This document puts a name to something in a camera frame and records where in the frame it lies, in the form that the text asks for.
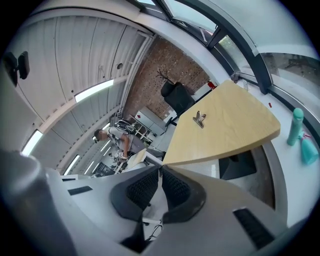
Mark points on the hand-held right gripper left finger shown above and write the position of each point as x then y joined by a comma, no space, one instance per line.
100,212

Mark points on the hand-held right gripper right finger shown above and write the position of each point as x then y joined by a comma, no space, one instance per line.
212,225

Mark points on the long ceiling light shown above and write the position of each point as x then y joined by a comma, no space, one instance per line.
93,91
72,165
32,143

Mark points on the white-framed wooden table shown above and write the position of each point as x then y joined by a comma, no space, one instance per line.
136,156

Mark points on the white open shelf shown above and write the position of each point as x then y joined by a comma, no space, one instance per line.
140,127

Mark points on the white metal cabinet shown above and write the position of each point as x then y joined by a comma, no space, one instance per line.
152,120

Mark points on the teal spray bottle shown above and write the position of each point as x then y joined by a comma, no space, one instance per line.
308,150

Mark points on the black high-back office chair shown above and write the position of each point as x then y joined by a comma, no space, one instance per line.
178,97

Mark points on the small red object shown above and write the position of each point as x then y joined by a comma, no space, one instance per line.
270,104

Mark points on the red fire extinguisher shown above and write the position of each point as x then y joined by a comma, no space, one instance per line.
212,85

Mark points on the round ceiling sensor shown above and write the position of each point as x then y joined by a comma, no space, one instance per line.
120,66

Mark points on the grey plush object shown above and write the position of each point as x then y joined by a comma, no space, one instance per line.
235,77

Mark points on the dark wooden coat rack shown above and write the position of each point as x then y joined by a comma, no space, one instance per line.
163,76

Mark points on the black head-worn camera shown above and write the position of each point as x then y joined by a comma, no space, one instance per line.
21,66

